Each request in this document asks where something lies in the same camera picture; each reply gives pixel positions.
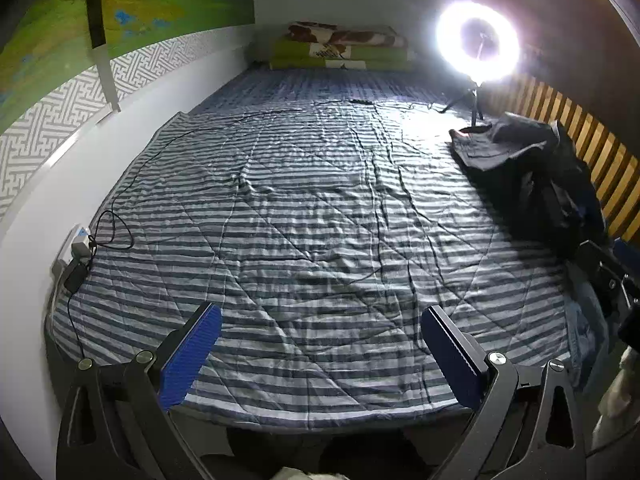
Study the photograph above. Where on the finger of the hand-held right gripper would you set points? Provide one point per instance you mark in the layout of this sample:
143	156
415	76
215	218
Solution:
602	265

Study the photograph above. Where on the blue denim garment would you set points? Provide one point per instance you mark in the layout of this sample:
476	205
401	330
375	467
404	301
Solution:
587	330

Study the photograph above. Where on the black power adapter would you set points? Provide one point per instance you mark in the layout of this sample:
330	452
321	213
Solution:
75	275

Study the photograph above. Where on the dark grey pants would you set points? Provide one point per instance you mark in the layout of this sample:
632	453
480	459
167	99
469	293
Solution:
485	147

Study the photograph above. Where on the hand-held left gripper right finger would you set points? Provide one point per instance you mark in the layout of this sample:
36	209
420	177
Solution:
450	360

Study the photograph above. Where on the blue striped bed blanket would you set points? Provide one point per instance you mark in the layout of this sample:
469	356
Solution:
310	220

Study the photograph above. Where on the wooden slat bed rail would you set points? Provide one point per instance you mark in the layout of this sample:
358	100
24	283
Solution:
617	180

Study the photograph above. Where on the white power strip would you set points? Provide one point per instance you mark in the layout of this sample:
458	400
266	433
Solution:
80	242

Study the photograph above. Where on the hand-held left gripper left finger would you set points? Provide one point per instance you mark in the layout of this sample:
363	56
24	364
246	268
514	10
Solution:
192	355

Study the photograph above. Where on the black light tripod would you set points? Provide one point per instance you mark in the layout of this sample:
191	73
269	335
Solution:
472	107

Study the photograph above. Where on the black jacket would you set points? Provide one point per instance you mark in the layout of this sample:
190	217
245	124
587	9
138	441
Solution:
560	195

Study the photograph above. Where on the brown white folded blanket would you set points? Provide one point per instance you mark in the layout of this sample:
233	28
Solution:
345	34

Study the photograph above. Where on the person's right forearm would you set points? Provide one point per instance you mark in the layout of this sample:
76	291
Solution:
622	385

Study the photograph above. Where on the green wall map poster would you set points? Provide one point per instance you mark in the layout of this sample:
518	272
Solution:
160	5

